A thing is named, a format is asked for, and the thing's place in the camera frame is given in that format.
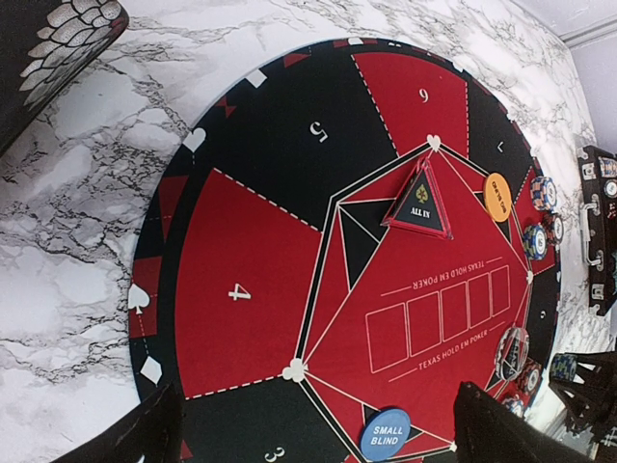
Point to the black floral box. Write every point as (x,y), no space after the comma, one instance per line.
(45,44)

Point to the triangular all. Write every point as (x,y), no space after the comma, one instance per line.
(418,206)

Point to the blue small blind button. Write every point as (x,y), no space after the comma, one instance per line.
(385,434)

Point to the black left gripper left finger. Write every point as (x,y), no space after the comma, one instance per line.
(151,432)

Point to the red brown poker chip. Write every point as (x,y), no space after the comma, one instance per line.
(529,378)
(554,228)

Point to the round red black poker mat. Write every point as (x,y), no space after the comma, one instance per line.
(266,289)

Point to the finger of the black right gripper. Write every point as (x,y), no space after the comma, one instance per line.
(590,399)

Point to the black poker chip case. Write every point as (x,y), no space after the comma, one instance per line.
(597,171)

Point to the clear round dealer button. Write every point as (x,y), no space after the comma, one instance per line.
(511,353)

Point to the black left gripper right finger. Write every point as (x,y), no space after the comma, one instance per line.
(485,431)

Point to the orange big blind button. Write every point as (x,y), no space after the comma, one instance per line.
(497,197)

